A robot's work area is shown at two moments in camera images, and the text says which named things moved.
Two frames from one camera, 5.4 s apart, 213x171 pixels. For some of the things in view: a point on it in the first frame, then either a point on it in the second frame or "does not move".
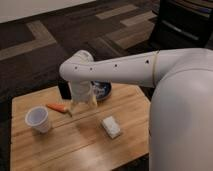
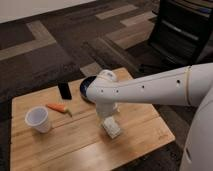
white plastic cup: [37, 118] does not move
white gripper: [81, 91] → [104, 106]
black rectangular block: [65, 89] does not move
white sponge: [111, 127] does not move
